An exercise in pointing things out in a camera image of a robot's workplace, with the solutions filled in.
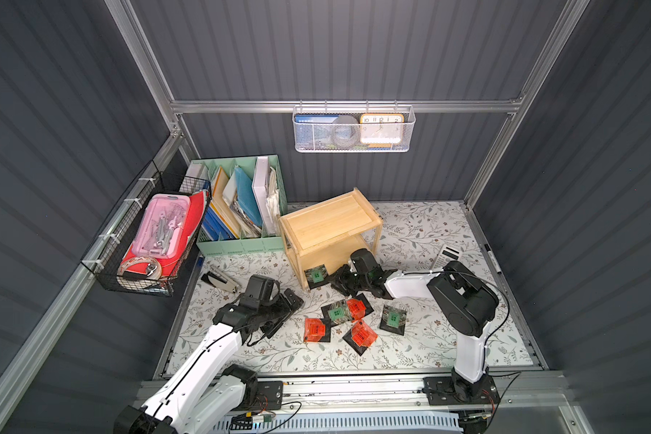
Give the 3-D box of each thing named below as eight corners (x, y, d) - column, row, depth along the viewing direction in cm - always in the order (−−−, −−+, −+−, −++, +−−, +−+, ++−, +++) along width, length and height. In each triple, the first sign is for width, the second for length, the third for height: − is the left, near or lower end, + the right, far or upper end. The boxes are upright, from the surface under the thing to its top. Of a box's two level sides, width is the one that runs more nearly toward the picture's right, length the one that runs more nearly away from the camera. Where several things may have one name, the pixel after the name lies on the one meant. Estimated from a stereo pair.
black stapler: (203, 280, 99) (200, 277, 97) (210, 272, 101) (208, 268, 99) (233, 295, 95) (231, 292, 93) (240, 286, 97) (238, 283, 95)
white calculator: (432, 268, 102) (433, 265, 100) (442, 245, 109) (444, 242, 107) (451, 277, 99) (453, 275, 98) (461, 253, 106) (463, 250, 105)
